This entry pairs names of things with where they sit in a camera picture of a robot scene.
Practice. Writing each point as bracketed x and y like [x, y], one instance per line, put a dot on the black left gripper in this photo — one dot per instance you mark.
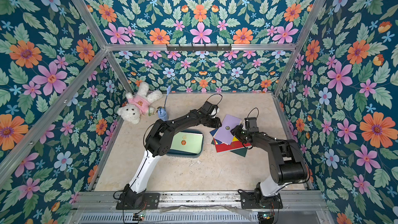
[216, 124]

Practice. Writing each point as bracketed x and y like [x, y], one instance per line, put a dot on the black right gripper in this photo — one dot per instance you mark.
[238, 131]

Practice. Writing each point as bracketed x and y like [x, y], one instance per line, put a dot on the lavender envelope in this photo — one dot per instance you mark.
[224, 133]

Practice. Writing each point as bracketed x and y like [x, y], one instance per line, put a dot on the light green envelope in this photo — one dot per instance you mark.
[187, 142]

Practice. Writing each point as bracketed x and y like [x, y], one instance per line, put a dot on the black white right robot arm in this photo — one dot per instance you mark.
[286, 163]

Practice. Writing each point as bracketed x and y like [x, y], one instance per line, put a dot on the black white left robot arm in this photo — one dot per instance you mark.
[159, 141]

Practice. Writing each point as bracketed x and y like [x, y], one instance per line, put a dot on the dark teal storage box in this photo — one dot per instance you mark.
[186, 143]

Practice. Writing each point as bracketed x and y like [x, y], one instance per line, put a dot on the yellow envelope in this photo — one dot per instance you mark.
[234, 139]

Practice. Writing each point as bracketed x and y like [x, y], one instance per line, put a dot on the dark blue envelope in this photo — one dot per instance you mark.
[213, 132]

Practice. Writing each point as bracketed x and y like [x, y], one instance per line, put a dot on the red envelope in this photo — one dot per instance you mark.
[235, 145]

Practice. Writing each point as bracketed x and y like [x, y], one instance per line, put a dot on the dark green envelope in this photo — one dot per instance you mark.
[241, 152]

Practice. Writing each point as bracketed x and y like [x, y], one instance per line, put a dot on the white teddy bear pink shirt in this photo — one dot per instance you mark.
[139, 104]

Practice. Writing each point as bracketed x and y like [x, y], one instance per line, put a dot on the right green circuit board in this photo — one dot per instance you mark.
[265, 218]

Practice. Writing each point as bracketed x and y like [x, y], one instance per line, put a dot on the green circuit board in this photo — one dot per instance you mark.
[138, 217]
[265, 218]

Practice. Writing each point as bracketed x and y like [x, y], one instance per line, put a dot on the left green circuit board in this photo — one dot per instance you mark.
[138, 217]

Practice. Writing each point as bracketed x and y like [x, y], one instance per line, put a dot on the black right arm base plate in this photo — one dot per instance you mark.
[248, 199]

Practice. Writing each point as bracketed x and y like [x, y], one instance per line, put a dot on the metal hook rail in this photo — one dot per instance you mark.
[194, 48]

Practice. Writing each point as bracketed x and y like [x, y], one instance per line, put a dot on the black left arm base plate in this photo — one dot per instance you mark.
[133, 201]

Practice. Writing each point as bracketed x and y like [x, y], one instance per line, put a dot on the aluminium front rail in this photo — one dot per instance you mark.
[200, 207]

